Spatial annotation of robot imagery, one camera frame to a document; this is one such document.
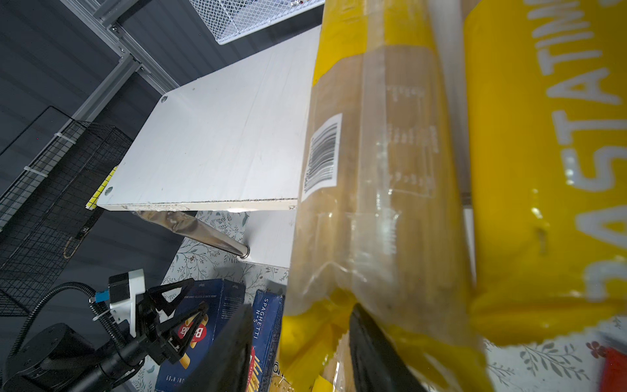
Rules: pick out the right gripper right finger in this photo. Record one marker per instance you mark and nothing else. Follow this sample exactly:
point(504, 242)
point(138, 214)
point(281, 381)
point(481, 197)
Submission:
point(377, 367)

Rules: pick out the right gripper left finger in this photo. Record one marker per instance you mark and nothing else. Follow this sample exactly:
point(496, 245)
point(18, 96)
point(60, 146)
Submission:
point(225, 367)

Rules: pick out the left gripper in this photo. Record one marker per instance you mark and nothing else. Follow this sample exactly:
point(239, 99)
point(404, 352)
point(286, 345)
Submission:
point(169, 332)

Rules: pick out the yellow barcode spaghetti bag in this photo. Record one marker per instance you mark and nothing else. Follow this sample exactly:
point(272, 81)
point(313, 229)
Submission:
point(379, 217)

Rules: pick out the yellow Pastatime spaghetti bag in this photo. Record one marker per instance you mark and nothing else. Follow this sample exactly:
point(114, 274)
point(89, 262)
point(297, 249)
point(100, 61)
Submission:
point(546, 84)

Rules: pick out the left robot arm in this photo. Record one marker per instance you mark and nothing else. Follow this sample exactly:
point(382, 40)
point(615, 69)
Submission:
point(60, 359)

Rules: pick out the blue Barilla pasta box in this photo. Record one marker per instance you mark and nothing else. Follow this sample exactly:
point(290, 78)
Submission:
point(222, 297)

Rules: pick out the white two-tier shelf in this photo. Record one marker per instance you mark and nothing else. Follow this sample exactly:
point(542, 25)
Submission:
point(231, 141)

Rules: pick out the blue Barilla spaghetti box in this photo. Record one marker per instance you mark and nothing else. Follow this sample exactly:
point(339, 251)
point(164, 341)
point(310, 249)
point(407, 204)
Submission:
point(267, 324)

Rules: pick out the yellow brush in basket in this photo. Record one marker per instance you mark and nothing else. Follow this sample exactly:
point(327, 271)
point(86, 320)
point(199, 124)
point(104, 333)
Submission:
point(92, 202)

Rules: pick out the red yellow spaghetti bag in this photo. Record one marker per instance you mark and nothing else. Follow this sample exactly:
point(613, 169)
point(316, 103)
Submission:
point(614, 372)

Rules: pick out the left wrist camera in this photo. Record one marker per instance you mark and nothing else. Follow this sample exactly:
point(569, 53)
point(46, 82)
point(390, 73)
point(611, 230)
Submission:
point(121, 297)

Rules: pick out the black wire basket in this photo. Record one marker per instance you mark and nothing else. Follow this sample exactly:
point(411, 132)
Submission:
point(43, 214)

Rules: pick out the white wire mesh basket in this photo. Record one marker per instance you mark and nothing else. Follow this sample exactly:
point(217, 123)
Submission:
point(229, 20)

